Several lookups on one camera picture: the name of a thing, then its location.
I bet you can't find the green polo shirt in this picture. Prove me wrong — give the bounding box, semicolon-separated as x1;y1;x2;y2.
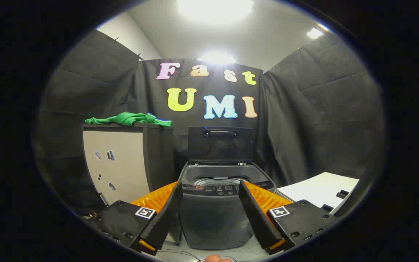
85;112;172;127

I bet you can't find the large ceiling light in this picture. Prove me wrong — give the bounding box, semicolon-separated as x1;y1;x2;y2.
177;0;254;23

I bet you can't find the white table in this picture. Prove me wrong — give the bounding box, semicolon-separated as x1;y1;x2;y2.
277;172;360;215

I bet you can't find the ceiling light above backdrop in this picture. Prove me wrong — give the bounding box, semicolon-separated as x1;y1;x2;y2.
198;52;236;65

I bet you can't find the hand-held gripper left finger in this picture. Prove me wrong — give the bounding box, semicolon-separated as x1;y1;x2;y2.
86;181;183;256

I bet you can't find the beige and dark cabinet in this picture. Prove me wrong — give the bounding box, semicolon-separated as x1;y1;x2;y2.
81;123;175;208

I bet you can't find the grey washing machine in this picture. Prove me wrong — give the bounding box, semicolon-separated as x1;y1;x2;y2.
176;162;277;250

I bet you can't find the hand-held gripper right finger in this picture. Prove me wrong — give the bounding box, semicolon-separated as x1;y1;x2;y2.
239;179;341;255

